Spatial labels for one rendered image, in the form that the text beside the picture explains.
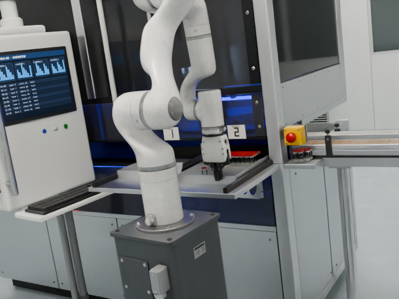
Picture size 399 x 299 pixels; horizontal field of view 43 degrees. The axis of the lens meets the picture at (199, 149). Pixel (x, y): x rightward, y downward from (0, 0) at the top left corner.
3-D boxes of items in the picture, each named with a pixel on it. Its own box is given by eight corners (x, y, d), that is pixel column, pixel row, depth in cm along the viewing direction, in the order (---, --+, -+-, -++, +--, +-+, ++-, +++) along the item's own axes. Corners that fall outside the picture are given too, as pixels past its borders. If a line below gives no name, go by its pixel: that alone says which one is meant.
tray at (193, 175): (218, 161, 228) (217, 153, 227) (271, 161, 214) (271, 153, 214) (177, 183, 200) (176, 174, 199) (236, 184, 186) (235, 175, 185)
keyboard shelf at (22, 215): (84, 187, 256) (83, 182, 255) (122, 191, 238) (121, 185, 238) (4, 216, 221) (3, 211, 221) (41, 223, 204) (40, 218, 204)
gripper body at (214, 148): (230, 129, 185) (233, 159, 187) (206, 130, 190) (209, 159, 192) (220, 133, 179) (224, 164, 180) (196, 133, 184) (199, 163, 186)
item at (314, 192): (104, 233, 416) (86, 129, 399) (358, 261, 307) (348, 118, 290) (3, 289, 334) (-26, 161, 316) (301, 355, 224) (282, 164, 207)
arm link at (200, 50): (164, 41, 179) (180, 123, 187) (202, 35, 170) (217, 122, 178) (179, 37, 186) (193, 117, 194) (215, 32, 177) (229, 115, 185)
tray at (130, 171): (162, 158, 249) (161, 151, 248) (208, 158, 235) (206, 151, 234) (118, 178, 221) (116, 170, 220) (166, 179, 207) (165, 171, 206)
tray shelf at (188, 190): (155, 162, 252) (154, 158, 252) (287, 163, 215) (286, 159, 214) (88, 191, 212) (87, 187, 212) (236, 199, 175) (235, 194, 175)
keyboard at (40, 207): (96, 185, 245) (95, 180, 245) (116, 187, 236) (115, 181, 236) (24, 212, 215) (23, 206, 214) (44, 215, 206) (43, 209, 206)
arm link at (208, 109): (195, 127, 183) (216, 127, 178) (190, 91, 181) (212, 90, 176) (207, 124, 190) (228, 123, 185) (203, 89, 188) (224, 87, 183)
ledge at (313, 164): (296, 159, 219) (295, 155, 218) (325, 160, 212) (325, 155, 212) (284, 168, 207) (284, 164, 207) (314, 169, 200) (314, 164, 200)
